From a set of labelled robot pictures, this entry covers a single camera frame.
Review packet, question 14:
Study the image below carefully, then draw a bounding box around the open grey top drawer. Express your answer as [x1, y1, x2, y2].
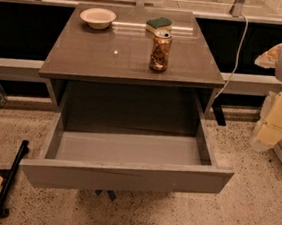
[21, 81, 234, 194]

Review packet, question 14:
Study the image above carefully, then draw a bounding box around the black metal bar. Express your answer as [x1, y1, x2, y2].
[0, 140, 29, 219]

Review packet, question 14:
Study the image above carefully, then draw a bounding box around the grey cabinet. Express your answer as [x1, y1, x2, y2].
[40, 4, 224, 127]

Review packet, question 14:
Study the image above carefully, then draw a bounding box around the white bowl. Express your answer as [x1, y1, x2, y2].
[80, 8, 116, 30]

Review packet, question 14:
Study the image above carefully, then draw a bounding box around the white cable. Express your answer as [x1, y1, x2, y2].
[213, 11, 251, 103]

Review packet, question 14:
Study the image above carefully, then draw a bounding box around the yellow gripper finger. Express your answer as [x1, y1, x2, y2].
[254, 44, 282, 69]

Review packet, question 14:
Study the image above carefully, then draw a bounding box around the orange soda can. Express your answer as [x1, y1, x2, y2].
[149, 30, 173, 72]

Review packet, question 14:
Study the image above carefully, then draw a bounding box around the green yellow sponge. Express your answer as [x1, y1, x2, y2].
[146, 17, 172, 33]

